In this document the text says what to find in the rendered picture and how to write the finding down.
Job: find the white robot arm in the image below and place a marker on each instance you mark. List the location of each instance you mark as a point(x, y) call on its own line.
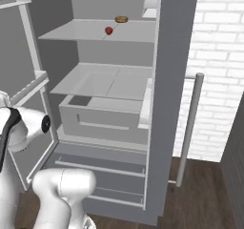
point(60, 188)

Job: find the grey fridge drawer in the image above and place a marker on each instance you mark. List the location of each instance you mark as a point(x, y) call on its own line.
point(101, 116)

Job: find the grey fridge shelf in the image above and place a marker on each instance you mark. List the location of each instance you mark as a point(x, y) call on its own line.
point(105, 81)
point(85, 32)

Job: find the grey fridge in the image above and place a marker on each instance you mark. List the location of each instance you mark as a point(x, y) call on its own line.
point(105, 53)

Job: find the grey right fridge door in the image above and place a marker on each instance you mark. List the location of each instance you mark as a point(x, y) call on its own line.
point(173, 80)

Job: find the grey fridge door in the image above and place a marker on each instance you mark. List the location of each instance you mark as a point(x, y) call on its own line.
point(173, 80)
point(19, 58)

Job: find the grey left fridge door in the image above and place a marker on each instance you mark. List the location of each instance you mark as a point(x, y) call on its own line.
point(19, 58)

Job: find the grey freezer drawer front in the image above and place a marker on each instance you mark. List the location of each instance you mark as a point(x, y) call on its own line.
point(101, 182)

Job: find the brown round food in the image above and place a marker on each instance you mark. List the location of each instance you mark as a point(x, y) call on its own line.
point(121, 19)

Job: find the dark grey cabinet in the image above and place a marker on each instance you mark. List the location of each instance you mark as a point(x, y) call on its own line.
point(235, 169)

